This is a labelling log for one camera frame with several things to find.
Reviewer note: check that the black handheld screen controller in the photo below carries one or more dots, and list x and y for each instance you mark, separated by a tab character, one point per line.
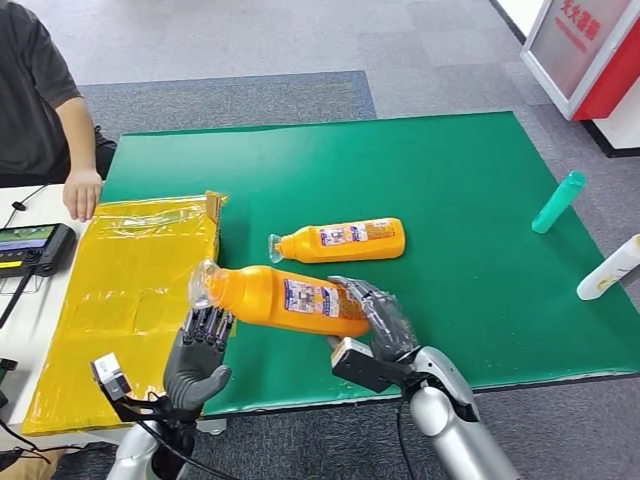
38	248

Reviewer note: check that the white table foot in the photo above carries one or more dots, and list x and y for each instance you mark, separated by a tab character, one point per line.
212	427

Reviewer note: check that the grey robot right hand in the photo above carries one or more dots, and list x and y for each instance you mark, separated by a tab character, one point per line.
390	328

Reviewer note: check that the person's forearm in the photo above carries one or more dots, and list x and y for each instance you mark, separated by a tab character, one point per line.
77	139

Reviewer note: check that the yellow film wrapped board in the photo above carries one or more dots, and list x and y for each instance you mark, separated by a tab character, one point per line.
125	265

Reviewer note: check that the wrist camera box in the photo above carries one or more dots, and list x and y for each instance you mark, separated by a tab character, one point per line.
110	376
360	364

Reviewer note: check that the person's hand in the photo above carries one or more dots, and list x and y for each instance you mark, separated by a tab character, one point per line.
82	192

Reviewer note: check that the red white display cabinet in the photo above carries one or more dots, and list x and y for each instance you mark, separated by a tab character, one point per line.
575	46

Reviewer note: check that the black device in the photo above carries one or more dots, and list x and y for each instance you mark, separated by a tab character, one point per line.
6	364

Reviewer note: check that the teal plastic bottle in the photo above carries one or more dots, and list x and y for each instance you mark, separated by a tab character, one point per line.
557	202

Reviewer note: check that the orange plastic bottle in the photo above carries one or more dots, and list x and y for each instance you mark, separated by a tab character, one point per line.
305	244
270	298

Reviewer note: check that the person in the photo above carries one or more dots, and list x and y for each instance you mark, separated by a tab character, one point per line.
30	86

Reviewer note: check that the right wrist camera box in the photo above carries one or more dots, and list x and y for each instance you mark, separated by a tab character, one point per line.
360	364

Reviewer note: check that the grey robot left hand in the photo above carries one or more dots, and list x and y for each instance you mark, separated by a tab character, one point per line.
192	374

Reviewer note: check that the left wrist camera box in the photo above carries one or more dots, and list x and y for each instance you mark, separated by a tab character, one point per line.
110	376

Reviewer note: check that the green table mat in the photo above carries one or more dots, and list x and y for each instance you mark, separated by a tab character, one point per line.
450	199

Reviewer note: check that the white plastic bottle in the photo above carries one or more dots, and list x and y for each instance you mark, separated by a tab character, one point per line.
607	268

